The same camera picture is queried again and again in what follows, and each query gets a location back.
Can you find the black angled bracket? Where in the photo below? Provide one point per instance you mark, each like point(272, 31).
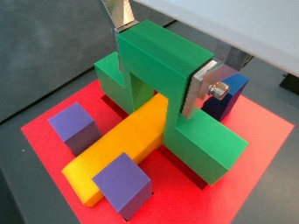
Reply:
point(290, 83)

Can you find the blue block right rear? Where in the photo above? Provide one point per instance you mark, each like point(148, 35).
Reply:
point(218, 108)

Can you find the purple block right front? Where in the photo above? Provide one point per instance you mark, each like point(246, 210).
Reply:
point(125, 185)

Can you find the yellow long bar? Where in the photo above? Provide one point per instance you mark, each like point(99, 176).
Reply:
point(135, 136)

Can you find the purple block left front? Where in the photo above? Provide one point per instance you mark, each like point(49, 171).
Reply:
point(75, 127)

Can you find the green bridge-shaped object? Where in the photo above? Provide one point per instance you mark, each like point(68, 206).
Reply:
point(155, 61)

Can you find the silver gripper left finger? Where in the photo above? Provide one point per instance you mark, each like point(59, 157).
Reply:
point(120, 16)

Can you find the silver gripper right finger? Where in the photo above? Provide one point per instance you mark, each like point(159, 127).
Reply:
point(207, 83)

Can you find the purple block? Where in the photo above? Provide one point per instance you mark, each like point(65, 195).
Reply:
point(125, 185)
point(75, 127)

